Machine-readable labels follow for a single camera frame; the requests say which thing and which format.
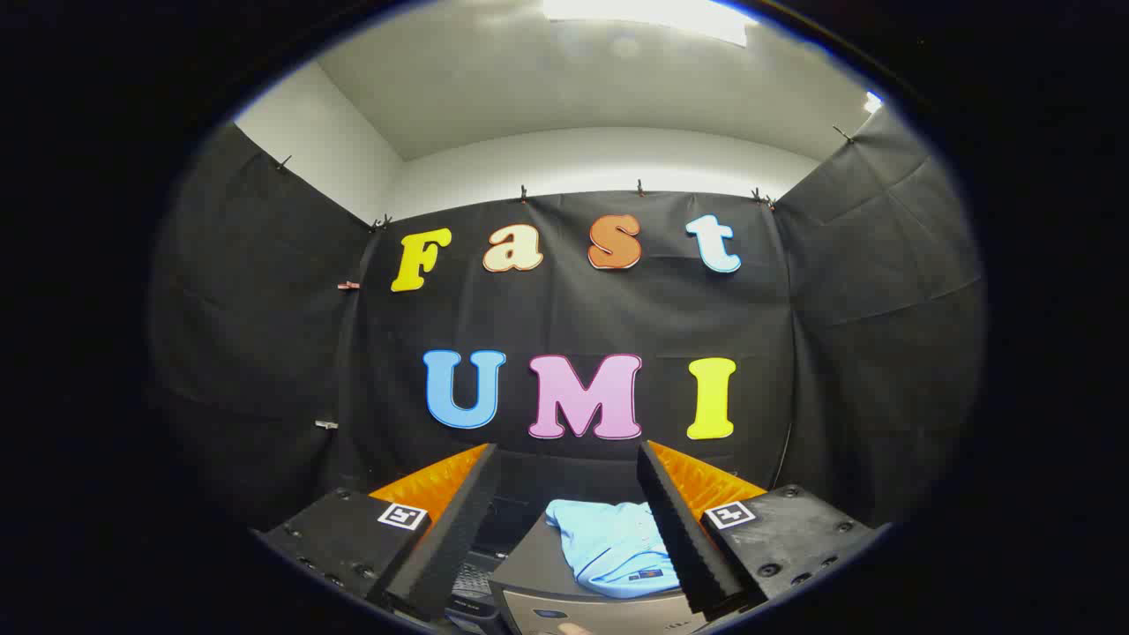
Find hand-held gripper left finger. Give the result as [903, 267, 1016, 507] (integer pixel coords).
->
[254, 443, 500, 624]

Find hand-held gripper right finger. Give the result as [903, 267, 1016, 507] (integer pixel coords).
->
[636, 440, 885, 618]

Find light blue shirt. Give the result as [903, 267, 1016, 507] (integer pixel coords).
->
[544, 499, 682, 601]

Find grey side stand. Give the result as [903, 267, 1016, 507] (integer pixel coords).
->
[488, 512, 715, 635]

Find black backdrop cloth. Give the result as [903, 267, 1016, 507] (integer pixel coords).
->
[148, 104, 987, 539]

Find row of black cloth clips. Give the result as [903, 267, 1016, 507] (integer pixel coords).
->
[275, 126, 856, 232]

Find ceiling light panel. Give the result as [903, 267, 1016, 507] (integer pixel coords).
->
[540, 0, 761, 47]

